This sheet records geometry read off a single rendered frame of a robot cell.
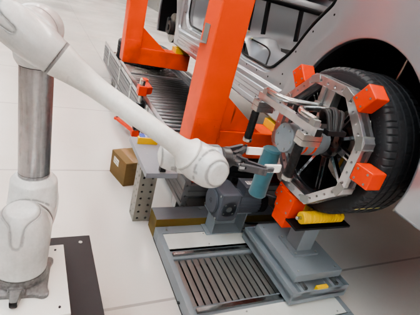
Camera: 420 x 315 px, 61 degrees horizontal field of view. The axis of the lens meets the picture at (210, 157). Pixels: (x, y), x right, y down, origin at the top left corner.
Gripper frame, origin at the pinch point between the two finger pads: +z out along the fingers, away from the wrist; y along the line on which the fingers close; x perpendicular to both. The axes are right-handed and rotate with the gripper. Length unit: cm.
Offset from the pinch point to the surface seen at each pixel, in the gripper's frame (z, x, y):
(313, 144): 15.9, 8.4, 2.2
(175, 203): 3, -73, -76
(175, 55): 46, -18, -253
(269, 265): 34, -69, -13
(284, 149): 17.8, -2.3, -14.0
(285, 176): 10.3, -6.6, 0.8
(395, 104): 47, 28, 3
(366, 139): 34.0, 14.4, 8.3
